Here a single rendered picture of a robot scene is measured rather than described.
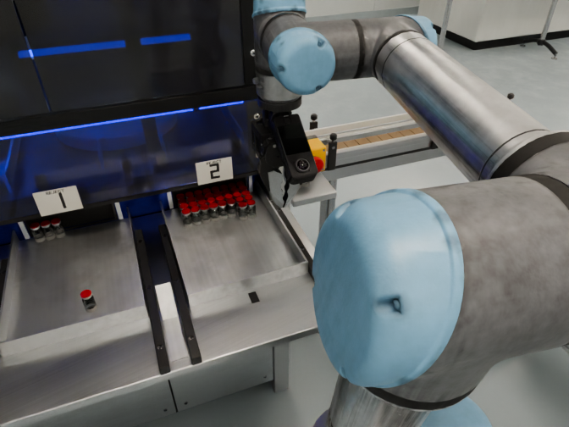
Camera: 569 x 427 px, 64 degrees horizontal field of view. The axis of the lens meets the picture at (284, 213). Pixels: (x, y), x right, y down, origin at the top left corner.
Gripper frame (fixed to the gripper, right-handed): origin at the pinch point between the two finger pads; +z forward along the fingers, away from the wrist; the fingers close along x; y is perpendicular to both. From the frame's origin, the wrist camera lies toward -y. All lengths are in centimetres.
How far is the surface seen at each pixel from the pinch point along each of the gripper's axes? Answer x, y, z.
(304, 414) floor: -14, 16, 110
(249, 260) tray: 4.6, 9.9, 21.3
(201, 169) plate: 10.1, 27.5, 6.3
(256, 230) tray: -0.3, 19.6, 21.3
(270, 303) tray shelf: 4.3, -3.6, 21.6
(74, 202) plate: 38.2, 27.5, 8.7
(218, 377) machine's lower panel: 13, 28, 88
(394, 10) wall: -340, 486, 102
